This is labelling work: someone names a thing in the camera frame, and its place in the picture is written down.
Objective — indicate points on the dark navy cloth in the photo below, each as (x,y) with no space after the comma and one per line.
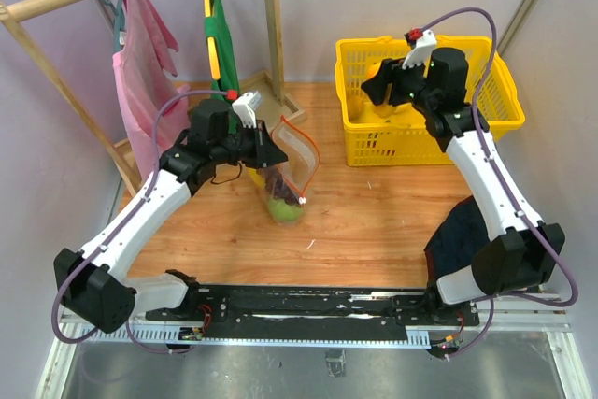
(456,241)

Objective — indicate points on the dark red grapes bunch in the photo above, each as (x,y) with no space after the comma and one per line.
(277,187)

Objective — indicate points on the yellow plastic basket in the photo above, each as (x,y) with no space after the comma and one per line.
(403,138)

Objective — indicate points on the yellow hanger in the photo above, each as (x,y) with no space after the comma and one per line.
(212,52)

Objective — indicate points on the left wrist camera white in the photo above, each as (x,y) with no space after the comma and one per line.
(245,107)

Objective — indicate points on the yellow mango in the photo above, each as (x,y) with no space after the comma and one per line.
(384,111)

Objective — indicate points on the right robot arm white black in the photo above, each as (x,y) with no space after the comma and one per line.
(522,248)

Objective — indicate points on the clear zip top bag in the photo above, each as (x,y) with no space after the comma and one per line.
(304,160)

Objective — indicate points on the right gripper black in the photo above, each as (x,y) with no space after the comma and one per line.
(389,73)

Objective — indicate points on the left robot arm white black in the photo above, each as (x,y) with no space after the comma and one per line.
(93,283)

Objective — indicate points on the yellow bell pepper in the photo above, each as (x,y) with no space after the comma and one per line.
(256,178)

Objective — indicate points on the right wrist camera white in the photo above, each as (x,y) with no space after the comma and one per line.
(422,44)

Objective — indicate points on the green cabbage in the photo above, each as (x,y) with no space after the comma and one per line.
(283,212)

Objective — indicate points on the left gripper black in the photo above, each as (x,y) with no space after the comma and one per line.
(265,152)

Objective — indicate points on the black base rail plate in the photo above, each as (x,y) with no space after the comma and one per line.
(302,315)

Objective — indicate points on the green shirt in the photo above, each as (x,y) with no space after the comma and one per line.
(217,27)

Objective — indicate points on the teal hanger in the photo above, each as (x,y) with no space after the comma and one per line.
(114,11)

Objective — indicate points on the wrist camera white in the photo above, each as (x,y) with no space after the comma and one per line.
(245,107)
(422,44)

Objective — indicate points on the pink shirt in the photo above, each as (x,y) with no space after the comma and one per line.
(142,65)

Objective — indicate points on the aluminium frame rail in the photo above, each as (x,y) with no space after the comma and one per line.
(520,349)

